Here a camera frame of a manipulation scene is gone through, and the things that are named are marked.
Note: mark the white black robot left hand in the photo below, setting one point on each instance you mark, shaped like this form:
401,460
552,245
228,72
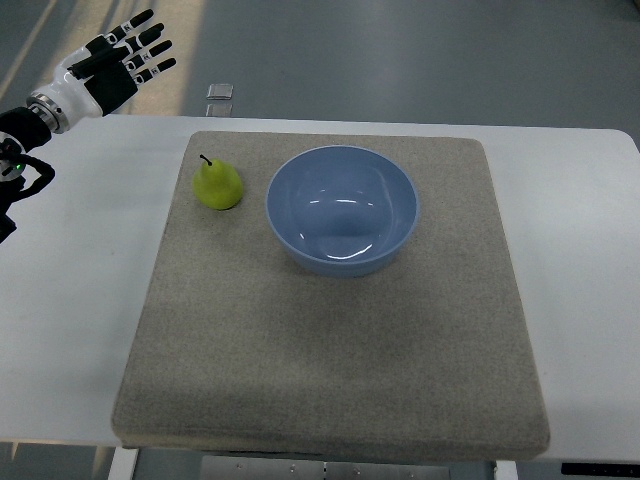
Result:
99,77

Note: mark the green pear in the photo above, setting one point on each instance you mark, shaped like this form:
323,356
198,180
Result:
217,184

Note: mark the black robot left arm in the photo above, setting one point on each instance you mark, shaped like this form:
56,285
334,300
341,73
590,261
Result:
22,175

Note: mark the blue bowl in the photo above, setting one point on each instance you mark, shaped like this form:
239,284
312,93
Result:
342,211

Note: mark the upper metal floor plate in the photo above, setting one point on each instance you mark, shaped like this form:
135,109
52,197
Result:
220,91

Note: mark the metal floor plate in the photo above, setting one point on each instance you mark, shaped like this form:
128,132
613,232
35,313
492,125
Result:
223,110
220,91

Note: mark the lower metal floor plate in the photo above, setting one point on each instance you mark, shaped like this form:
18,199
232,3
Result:
223,110

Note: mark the beige felt mat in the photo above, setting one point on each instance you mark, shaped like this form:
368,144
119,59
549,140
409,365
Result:
239,349

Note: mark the white table leg frame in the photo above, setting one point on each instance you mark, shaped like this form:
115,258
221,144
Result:
123,464

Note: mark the grey metal base plate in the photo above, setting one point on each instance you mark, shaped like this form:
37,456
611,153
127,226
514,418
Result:
227,467

